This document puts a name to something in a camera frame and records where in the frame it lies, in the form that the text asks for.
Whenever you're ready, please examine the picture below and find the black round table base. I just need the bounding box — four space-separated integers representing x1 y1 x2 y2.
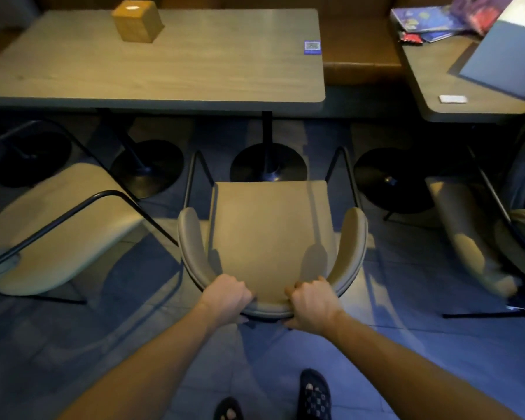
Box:
97 108 186 200
0 131 73 189
230 111 308 184
353 147 435 216

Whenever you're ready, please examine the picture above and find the person's dark patterned left shoe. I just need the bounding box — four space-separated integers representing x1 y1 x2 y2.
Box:
213 396 244 420

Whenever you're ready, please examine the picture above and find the person's dark patterned shoe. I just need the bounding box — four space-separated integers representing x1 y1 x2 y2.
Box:
213 396 244 420
297 368 332 420

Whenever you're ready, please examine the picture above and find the person's right hand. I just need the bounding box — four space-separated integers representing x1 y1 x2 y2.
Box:
283 276 348 333

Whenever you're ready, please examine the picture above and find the blue illustrated book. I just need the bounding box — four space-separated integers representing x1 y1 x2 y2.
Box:
390 5 470 42

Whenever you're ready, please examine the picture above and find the person's left hand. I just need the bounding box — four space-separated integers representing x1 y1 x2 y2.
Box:
199 274 254 328

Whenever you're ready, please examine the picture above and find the purple red magazine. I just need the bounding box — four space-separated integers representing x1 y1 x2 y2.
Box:
450 0 518 36

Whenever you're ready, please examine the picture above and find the person's right forearm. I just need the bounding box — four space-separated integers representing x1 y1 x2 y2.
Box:
327 310 524 420

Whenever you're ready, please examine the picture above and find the person's left forearm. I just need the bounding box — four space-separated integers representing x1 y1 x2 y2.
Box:
57 302 241 420

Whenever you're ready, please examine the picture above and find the person's dark patterned right shoe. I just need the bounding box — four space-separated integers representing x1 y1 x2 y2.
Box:
297 368 332 420

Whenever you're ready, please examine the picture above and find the beige armchair with black legs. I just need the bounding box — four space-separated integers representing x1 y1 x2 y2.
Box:
177 146 369 322
424 140 525 321
0 118 180 305

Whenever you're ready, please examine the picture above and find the wooden tissue box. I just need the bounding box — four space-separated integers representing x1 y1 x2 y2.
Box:
111 0 165 43

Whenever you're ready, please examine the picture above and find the brown leather bench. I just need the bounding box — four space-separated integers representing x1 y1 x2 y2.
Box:
157 0 464 86

